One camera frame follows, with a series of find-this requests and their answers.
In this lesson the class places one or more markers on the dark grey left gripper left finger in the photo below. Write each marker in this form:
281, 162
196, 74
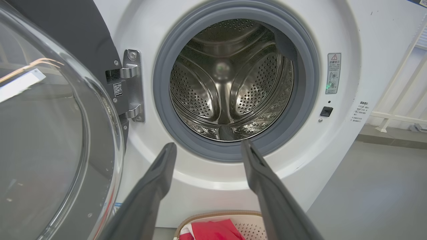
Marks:
143, 206

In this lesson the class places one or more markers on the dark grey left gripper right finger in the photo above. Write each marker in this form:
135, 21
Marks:
280, 213

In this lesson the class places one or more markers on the red garment with white trim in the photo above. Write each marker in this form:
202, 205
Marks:
213, 231

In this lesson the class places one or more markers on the round black glass washer door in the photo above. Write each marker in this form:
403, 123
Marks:
50, 133

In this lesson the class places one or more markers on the cream perforated laundry basket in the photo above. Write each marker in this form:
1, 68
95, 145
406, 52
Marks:
253, 228

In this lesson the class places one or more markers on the white front-loading washing machine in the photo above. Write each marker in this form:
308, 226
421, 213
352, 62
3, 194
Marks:
350, 150

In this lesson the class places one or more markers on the metal door hinge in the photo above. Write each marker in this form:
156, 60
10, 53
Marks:
135, 86

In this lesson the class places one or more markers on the blue energy label sticker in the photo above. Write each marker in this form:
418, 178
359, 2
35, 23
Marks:
117, 208

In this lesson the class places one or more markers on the grey warning sticker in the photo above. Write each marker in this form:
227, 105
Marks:
333, 73

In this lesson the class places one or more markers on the white railing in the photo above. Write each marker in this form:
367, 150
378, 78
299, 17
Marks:
397, 116

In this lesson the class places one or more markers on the black QR code sticker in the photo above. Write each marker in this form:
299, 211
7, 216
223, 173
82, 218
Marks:
418, 2

